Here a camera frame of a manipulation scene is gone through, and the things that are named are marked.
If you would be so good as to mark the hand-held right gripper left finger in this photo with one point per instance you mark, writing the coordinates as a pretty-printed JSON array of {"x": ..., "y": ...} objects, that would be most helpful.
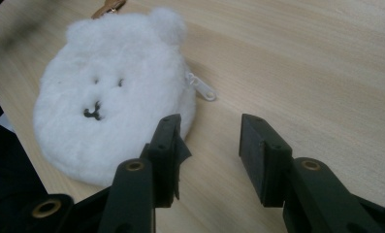
[{"x": 162, "y": 161}]

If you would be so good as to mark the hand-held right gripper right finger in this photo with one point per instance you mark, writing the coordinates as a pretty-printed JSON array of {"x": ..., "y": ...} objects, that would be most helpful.
[{"x": 277, "y": 171}]

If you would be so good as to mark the white fluffy bear pouch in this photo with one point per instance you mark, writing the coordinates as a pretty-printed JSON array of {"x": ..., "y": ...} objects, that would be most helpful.
[{"x": 112, "y": 97}]

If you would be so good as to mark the black cloth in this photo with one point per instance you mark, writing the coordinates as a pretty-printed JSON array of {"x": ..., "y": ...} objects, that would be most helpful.
[{"x": 6, "y": 168}]

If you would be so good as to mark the gold metal clasp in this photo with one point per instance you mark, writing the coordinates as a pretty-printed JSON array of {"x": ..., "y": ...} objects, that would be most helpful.
[{"x": 107, "y": 8}]

